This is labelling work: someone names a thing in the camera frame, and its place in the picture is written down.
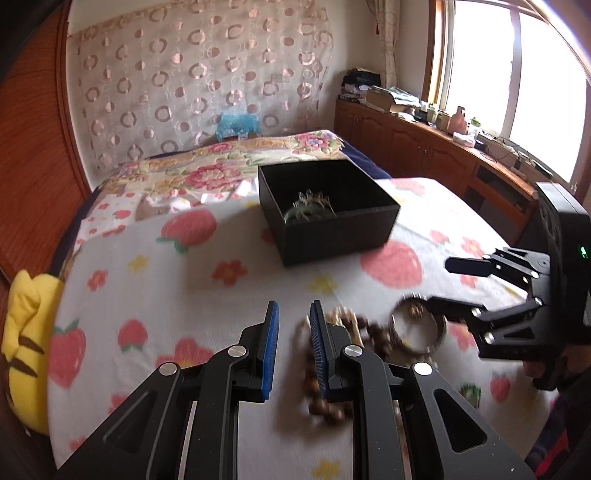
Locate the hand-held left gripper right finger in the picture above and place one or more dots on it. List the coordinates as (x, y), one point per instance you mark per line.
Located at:
(317, 350)

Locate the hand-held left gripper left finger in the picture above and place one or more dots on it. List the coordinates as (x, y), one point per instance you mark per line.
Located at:
(270, 350)

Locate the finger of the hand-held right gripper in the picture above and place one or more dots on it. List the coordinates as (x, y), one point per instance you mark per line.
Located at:
(508, 327)
(466, 265)

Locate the metal bangle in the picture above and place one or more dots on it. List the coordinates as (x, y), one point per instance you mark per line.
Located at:
(415, 347)

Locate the black jewelry box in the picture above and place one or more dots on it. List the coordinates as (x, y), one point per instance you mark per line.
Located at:
(332, 240)

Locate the person's right forearm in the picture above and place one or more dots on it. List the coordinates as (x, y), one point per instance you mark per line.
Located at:
(558, 438)

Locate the green and silver jewelry piece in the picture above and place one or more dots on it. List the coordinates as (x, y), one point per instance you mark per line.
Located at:
(307, 208)

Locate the person's right hand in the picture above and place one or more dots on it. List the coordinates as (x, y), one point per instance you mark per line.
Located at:
(530, 370)

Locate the strawberry print bed sheet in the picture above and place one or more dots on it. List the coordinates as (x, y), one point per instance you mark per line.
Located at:
(184, 300)

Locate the white power strip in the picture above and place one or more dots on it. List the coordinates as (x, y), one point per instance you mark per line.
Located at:
(508, 150)

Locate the small white container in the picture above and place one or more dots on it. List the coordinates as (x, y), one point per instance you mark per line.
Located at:
(463, 138)

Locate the wooden cabinet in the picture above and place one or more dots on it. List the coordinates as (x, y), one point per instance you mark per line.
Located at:
(406, 138)

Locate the dark blue bed sheet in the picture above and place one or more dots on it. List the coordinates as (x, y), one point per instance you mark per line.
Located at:
(367, 161)

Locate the pink bottle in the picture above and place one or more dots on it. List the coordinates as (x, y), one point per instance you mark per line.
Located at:
(457, 120)

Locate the floral blanket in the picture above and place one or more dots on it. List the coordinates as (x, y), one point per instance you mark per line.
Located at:
(207, 175)

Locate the pile of books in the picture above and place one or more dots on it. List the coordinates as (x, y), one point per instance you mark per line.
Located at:
(378, 94)

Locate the window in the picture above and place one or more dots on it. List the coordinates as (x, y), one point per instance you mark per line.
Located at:
(485, 60)

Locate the blue plastic bag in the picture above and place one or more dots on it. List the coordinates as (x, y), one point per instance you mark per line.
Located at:
(238, 123)

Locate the patterned window curtain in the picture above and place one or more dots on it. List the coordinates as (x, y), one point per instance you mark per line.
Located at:
(388, 41)

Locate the yellow plush toy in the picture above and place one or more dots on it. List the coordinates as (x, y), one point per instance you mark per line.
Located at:
(27, 323)

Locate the circle-patterned wall cloth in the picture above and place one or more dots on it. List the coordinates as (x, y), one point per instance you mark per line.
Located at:
(184, 69)

